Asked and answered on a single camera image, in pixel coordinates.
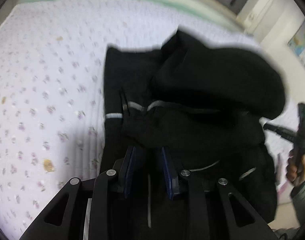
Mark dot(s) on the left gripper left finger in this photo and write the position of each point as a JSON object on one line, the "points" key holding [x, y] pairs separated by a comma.
{"points": [[64, 216]]}

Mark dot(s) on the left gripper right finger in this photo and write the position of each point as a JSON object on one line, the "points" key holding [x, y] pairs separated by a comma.
{"points": [[206, 206]]}

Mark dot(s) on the black hooded jacket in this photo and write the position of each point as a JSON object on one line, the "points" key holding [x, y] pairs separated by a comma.
{"points": [[203, 106]]}

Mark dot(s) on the green sleeve forearm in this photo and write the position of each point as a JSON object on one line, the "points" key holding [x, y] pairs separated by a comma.
{"points": [[298, 201]]}

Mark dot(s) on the person's right hand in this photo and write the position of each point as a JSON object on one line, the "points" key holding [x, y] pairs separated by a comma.
{"points": [[294, 176]]}

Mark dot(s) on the floral white bed quilt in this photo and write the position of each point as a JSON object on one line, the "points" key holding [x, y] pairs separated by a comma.
{"points": [[52, 57]]}

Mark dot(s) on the wall map poster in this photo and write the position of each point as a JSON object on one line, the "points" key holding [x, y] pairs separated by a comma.
{"points": [[297, 43]]}

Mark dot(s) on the white wall socket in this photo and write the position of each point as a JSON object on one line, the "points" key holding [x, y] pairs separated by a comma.
{"points": [[251, 17]]}

